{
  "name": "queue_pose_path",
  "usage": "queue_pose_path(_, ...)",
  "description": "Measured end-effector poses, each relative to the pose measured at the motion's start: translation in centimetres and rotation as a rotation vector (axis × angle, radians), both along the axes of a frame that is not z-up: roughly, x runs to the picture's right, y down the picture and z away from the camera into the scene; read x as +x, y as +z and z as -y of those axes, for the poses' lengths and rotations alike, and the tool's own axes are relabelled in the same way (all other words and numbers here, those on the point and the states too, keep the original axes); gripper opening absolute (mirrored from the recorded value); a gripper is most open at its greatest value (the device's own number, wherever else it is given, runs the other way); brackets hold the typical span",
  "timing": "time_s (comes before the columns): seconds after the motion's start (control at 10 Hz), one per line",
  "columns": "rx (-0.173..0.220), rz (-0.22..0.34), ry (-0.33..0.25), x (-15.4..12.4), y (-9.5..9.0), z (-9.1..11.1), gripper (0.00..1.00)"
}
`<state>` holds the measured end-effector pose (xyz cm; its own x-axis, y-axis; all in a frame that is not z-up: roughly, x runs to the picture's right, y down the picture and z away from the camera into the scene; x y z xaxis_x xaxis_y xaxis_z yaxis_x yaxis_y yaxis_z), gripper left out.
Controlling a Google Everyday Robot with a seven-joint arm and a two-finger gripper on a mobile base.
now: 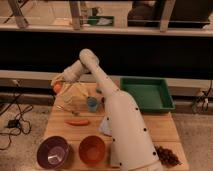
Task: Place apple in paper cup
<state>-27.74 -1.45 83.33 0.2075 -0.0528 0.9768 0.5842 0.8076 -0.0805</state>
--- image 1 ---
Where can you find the purple bowl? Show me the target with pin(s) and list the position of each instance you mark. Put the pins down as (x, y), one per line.
(53, 153)

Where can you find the yellow banana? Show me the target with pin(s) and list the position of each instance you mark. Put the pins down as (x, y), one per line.
(73, 93)

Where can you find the orange red apple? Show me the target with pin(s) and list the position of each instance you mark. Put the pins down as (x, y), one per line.
(57, 87)

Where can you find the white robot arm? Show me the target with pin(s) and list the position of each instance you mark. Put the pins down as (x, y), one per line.
(133, 144)

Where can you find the orange carrot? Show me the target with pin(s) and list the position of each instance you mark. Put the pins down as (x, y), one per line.
(78, 122)

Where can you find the orange bowl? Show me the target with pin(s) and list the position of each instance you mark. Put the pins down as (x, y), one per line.
(92, 150)

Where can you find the blue paper cup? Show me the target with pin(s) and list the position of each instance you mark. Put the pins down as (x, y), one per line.
(92, 104)

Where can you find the white cloth piece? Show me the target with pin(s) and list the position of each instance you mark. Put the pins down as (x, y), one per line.
(104, 127)

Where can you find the green plastic tray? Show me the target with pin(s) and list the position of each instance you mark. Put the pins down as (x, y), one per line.
(151, 94)

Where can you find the green box on shelf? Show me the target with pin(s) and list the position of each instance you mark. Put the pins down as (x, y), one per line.
(101, 20)

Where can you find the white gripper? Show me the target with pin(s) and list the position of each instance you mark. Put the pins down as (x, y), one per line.
(58, 80)

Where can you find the dark grape bunch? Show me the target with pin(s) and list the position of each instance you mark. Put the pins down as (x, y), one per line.
(167, 157)

